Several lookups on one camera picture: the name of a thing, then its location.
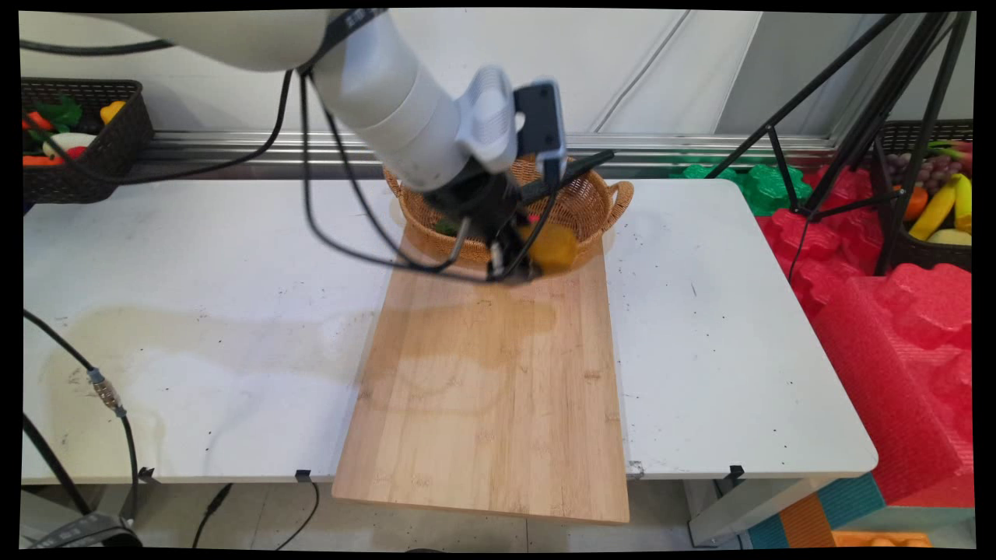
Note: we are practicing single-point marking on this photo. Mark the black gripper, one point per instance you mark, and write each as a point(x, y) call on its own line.
point(475, 202)

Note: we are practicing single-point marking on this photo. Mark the yellow toy bell pepper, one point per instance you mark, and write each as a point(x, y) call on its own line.
point(554, 249)

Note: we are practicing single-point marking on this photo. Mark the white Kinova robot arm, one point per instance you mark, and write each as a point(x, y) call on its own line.
point(373, 85)

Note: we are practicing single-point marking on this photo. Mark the green toy bell pepper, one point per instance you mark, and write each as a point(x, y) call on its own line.
point(446, 228)

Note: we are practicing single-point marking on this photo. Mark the dark green toy cucumber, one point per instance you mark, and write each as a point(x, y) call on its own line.
point(580, 167)

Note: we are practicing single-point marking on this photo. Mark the wooden cutting board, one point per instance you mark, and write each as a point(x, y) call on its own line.
point(486, 389)

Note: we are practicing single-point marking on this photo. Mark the green foam mat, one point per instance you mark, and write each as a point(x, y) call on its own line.
point(766, 190)

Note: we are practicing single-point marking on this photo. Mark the white table leg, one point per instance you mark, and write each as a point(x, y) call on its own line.
point(747, 509)

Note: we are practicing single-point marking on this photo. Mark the red foam mat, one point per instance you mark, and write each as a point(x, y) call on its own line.
point(895, 358)

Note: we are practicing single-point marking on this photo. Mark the teal and orange mat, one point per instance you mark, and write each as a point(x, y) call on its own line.
point(825, 517)

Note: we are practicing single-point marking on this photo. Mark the black plastic vegetable basket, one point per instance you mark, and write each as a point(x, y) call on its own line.
point(117, 155)

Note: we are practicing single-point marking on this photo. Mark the orange toy fruit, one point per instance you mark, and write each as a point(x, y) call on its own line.
point(916, 204)

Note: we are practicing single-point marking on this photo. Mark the black plastic fruit basket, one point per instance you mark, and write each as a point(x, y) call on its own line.
point(926, 253)

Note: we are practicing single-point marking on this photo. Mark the black tripod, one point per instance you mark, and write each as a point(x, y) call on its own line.
point(895, 101)

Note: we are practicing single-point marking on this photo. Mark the small yellow toy pepper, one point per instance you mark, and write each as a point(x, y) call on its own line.
point(112, 111)

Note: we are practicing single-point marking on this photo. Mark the large yellow toy banana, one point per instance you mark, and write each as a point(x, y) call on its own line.
point(934, 211)

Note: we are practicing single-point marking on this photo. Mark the purple toy grapes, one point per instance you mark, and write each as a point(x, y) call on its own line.
point(938, 169)

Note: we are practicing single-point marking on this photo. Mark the pale yellow toy fruit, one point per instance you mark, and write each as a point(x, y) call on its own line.
point(951, 237)

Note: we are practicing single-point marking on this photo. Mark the white toy radish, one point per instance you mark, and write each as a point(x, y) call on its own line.
point(70, 142)

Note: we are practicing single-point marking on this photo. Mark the small yellow toy banana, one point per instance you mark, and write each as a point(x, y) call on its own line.
point(963, 201)

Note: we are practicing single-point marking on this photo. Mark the red green toy vegetable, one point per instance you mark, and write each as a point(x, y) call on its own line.
point(953, 148)

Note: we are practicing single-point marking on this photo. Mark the green leafy toy vegetable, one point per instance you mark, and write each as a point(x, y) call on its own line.
point(61, 113)

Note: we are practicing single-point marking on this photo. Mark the orange toy carrot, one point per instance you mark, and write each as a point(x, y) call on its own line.
point(39, 161)

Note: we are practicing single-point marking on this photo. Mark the grey device under table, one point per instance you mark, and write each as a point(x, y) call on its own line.
point(85, 533)

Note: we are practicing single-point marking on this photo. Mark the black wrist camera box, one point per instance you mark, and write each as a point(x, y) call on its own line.
point(541, 117)

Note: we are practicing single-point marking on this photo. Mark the metal wall rail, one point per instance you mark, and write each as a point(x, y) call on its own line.
point(700, 141)

